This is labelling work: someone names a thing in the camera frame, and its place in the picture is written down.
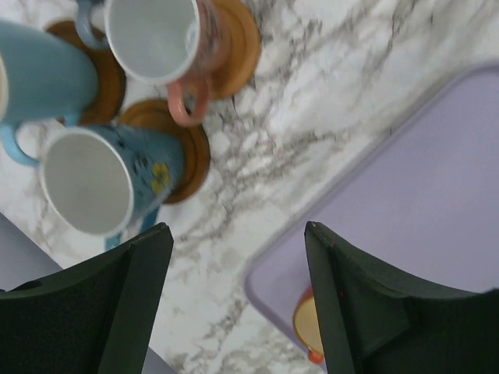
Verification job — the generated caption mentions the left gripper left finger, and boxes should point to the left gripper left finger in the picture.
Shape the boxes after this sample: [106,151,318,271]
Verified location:
[1,223,174,373]

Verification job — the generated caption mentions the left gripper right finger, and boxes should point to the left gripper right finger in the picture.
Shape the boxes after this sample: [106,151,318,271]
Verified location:
[304,221,498,373]

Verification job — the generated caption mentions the orange topped blue cup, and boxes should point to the orange topped blue cup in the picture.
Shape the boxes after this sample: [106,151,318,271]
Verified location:
[292,285,324,365]

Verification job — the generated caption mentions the large blue mug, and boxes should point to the large blue mug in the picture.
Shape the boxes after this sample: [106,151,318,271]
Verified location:
[41,125,186,249]

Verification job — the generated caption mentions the dark brown ringed coaster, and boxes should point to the dark brown ringed coaster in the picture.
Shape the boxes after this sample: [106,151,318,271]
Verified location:
[119,99,211,205]

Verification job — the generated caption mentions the dark brown grooved coaster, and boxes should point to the dark brown grooved coaster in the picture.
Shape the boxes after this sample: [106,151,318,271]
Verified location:
[45,20,126,125]

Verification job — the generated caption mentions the cream white mug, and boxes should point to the cream white mug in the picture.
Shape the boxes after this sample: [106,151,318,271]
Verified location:
[1,19,98,166]

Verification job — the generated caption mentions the pink handled white mug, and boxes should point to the pink handled white mug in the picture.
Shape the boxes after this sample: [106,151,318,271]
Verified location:
[104,0,230,126]

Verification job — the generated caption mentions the light wooden coaster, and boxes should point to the light wooden coaster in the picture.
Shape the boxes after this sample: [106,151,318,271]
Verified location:
[210,1,260,100]

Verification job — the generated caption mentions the grey white mug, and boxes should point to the grey white mug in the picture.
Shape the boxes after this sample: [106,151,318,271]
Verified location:
[75,0,108,50]

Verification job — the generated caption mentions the lilac plastic tray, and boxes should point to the lilac plastic tray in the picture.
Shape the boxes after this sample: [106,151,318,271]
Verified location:
[244,62,498,339]

